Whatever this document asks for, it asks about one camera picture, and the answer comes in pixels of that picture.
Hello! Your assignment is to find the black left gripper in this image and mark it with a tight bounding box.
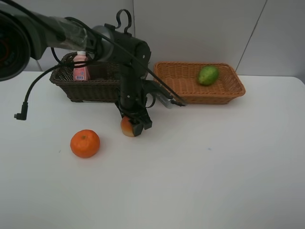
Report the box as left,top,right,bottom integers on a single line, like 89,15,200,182
115,64,156,137

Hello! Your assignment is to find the round bread bun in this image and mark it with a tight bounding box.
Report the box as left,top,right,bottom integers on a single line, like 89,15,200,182
121,116,137,137

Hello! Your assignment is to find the orange mandarin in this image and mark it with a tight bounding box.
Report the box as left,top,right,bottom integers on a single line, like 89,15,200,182
70,129,101,158

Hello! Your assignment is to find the purple translucent cup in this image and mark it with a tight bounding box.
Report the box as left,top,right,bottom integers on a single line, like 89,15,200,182
88,62,108,80

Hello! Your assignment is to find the pink bottle white cap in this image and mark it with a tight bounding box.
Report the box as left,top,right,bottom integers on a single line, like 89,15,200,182
73,51,90,81

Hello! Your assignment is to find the green lime fruit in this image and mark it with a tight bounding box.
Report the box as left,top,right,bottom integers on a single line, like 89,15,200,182
197,65,219,86

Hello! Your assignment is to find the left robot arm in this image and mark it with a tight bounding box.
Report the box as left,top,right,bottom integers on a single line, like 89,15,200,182
0,1,152,136

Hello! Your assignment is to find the dark brown wicker basket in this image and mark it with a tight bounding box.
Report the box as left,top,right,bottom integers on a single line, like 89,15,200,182
50,62,120,103

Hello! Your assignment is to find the light orange wicker basket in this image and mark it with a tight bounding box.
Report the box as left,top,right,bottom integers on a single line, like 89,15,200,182
154,62,246,104

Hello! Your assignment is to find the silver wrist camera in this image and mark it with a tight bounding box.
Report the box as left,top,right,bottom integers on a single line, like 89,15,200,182
152,91,173,109

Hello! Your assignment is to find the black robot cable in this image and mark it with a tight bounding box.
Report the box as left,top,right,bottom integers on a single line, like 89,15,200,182
13,9,188,121

